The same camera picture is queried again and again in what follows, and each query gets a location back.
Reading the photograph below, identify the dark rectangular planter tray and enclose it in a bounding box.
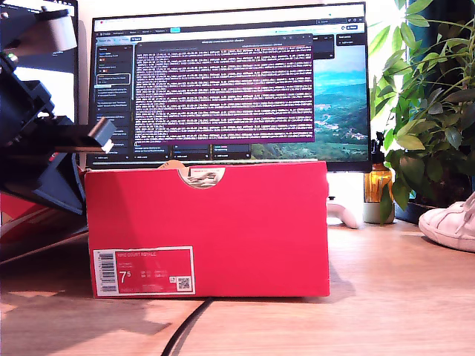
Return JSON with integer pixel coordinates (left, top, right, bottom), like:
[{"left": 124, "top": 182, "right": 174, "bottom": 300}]
[{"left": 394, "top": 201, "right": 439, "bottom": 225}]

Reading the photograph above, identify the large widescreen computer monitor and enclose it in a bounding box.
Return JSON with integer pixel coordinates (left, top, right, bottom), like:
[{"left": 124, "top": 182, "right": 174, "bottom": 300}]
[{"left": 86, "top": 1, "right": 373, "bottom": 174}]

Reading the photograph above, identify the small black computer monitor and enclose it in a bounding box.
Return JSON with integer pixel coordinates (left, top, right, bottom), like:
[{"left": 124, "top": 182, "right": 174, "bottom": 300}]
[{"left": 0, "top": 0, "right": 80, "bottom": 125}]

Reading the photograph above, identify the red Nike shoebox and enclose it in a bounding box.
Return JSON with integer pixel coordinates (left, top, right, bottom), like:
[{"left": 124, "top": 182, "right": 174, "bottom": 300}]
[{"left": 84, "top": 160, "right": 331, "bottom": 299}]

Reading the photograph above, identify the green leafy houseplant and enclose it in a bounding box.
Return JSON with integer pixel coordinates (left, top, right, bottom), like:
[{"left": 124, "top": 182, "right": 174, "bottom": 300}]
[{"left": 369, "top": 0, "right": 475, "bottom": 225}]

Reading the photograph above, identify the black table cable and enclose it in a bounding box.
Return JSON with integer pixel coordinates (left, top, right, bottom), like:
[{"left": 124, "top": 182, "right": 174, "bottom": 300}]
[{"left": 160, "top": 296, "right": 214, "bottom": 356}]

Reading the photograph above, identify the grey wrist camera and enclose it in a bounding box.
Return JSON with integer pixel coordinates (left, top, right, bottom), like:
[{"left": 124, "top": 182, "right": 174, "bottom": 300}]
[{"left": 0, "top": 6, "right": 79, "bottom": 53}]

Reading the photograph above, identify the white curved object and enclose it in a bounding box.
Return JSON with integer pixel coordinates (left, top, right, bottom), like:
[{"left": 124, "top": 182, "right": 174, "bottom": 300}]
[{"left": 327, "top": 202, "right": 364, "bottom": 230}]

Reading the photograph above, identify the amber pump bottle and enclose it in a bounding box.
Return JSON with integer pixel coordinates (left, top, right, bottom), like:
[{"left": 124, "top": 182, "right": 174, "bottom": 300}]
[{"left": 364, "top": 131, "right": 393, "bottom": 204}]

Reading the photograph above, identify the red shoebox lid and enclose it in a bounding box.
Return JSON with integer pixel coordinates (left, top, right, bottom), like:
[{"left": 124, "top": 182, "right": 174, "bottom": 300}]
[{"left": 0, "top": 159, "right": 90, "bottom": 266}]

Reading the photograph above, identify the white leather sneaker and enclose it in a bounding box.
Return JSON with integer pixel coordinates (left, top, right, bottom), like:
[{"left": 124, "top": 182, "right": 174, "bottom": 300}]
[
  {"left": 185, "top": 171, "right": 226, "bottom": 189},
  {"left": 418, "top": 192, "right": 475, "bottom": 254}
]

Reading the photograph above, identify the white round pot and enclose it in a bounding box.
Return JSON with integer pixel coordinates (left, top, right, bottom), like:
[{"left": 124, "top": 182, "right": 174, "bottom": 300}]
[{"left": 363, "top": 202, "right": 396, "bottom": 225}]

